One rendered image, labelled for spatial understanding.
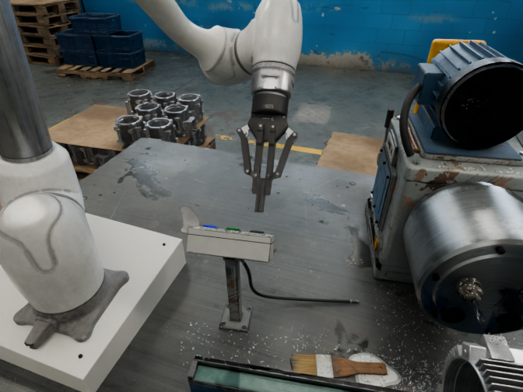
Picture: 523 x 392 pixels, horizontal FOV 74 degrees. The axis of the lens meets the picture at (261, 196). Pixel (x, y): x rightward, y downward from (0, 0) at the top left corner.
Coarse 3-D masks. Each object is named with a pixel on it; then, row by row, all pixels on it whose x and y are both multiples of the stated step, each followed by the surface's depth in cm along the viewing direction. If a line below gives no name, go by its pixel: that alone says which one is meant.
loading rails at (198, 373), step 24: (192, 360) 63; (216, 360) 63; (192, 384) 62; (216, 384) 61; (240, 384) 61; (264, 384) 61; (288, 384) 61; (312, 384) 61; (336, 384) 60; (360, 384) 60
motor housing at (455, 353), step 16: (512, 352) 50; (448, 368) 54; (464, 368) 53; (480, 368) 45; (496, 368) 44; (512, 368) 44; (448, 384) 55; (464, 384) 54; (480, 384) 54; (496, 384) 42; (512, 384) 43
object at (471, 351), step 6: (462, 342) 50; (468, 342) 50; (462, 348) 50; (468, 348) 48; (474, 348) 48; (480, 348) 48; (462, 354) 50; (468, 354) 48; (474, 354) 48; (480, 354) 48; (474, 360) 48; (438, 384) 57; (438, 390) 57
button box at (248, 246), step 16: (192, 240) 69; (208, 240) 69; (224, 240) 68; (240, 240) 68; (256, 240) 67; (272, 240) 70; (224, 256) 68; (240, 256) 68; (256, 256) 67; (272, 256) 73
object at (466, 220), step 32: (448, 192) 69; (480, 192) 66; (512, 192) 67; (416, 224) 71; (448, 224) 63; (480, 224) 59; (512, 224) 58; (416, 256) 67; (448, 256) 59; (480, 256) 57; (512, 256) 56; (416, 288) 65; (448, 288) 62; (480, 288) 59; (512, 288) 60; (448, 320) 66; (512, 320) 63
